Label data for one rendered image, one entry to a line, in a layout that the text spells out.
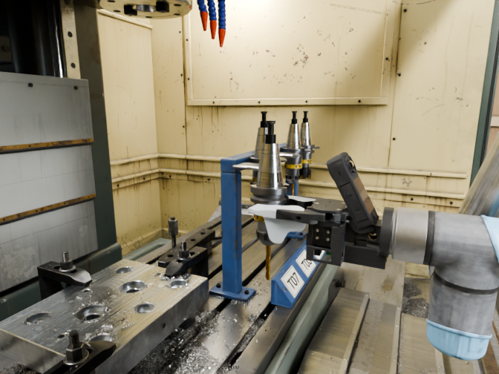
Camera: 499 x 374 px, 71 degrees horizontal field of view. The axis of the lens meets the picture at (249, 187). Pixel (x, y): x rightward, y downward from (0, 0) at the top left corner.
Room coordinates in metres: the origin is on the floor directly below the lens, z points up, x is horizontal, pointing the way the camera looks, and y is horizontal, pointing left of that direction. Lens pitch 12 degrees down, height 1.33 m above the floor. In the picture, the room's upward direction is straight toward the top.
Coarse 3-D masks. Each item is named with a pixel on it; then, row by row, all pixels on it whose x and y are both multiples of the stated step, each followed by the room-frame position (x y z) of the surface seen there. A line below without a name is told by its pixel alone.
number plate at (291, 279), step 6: (288, 270) 0.78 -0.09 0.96; (294, 270) 0.80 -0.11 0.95; (288, 276) 0.76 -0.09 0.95; (294, 276) 0.78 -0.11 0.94; (288, 282) 0.74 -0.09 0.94; (294, 282) 0.76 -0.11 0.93; (300, 282) 0.78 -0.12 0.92; (288, 288) 0.73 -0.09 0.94; (294, 288) 0.74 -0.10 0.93; (300, 288) 0.76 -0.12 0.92; (294, 294) 0.73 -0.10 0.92
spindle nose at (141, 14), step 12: (108, 0) 0.61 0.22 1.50; (120, 0) 0.61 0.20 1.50; (132, 0) 0.61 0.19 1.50; (144, 0) 0.61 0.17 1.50; (156, 0) 0.61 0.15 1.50; (168, 0) 0.61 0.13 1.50; (180, 0) 0.62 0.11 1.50; (120, 12) 0.68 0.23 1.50; (144, 12) 0.68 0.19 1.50; (156, 12) 0.68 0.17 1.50; (180, 12) 0.68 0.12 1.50
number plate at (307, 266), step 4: (304, 252) 0.89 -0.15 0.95; (300, 256) 0.86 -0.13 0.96; (304, 256) 0.88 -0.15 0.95; (296, 260) 0.83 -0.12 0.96; (300, 260) 0.85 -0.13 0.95; (304, 260) 0.86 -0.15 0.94; (308, 260) 0.88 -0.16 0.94; (300, 264) 0.83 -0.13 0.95; (304, 264) 0.85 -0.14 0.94; (308, 264) 0.86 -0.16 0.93; (312, 264) 0.88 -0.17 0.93; (304, 268) 0.84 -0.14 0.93; (308, 268) 0.85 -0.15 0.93; (312, 268) 0.86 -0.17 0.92; (304, 272) 0.82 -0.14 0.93; (308, 272) 0.84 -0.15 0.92; (308, 276) 0.82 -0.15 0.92
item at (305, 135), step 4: (304, 124) 1.08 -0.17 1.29; (308, 124) 1.09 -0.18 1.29; (300, 128) 1.09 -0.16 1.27; (304, 128) 1.08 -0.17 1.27; (308, 128) 1.08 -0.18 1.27; (300, 132) 1.09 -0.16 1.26; (304, 132) 1.08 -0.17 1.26; (308, 132) 1.08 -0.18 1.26; (300, 136) 1.09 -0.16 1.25; (304, 136) 1.08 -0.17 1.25; (308, 136) 1.08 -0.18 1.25; (304, 140) 1.08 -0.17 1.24; (308, 140) 1.08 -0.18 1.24; (304, 144) 1.07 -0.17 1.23; (308, 144) 1.08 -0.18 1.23
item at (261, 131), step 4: (260, 128) 0.79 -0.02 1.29; (264, 128) 0.78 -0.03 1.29; (260, 132) 0.79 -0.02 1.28; (264, 132) 0.78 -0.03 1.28; (260, 136) 0.78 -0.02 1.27; (264, 136) 0.78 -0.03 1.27; (256, 140) 0.79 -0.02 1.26; (260, 140) 0.78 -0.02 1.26; (264, 140) 0.78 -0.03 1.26; (256, 144) 0.79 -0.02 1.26; (260, 144) 0.78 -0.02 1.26; (256, 148) 0.79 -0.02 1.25; (260, 148) 0.78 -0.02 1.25; (256, 152) 0.78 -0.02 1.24; (260, 152) 0.78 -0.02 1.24; (256, 156) 0.78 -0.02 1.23; (260, 156) 0.78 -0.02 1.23
